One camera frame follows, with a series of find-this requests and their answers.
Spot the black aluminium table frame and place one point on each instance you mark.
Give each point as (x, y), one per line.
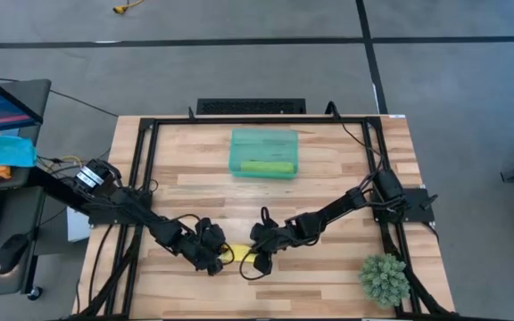
(261, 120)

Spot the green microfiber towel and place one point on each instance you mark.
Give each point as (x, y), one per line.
(268, 167)

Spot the teal translucent plastic basket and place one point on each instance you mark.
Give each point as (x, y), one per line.
(263, 145)

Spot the blue cloth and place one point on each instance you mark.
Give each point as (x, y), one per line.
(2, 151)

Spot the green artificial plant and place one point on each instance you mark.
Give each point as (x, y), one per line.
(384, 281)

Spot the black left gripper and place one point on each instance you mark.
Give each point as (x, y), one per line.
(203, 247)

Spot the yellow microfiber towel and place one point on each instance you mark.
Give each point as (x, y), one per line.
(239, 253)

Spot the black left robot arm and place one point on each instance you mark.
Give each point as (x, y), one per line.
(141, 214)

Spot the black computer mouse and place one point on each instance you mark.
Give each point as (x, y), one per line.
(9, 255)

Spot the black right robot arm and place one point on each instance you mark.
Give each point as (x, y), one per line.
(342, 207)

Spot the small white label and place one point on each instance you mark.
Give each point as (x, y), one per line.
(397, 116)

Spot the black keyboard at table edge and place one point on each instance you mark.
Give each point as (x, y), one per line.
(250, 106)

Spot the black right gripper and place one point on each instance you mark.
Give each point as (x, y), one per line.
(275, 238)

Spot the black desk caster wheel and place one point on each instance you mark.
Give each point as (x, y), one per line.
(35, 293)

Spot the grey side desk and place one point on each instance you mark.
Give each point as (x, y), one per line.
(18, 209)

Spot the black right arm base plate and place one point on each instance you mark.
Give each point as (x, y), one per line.
(420, 205)

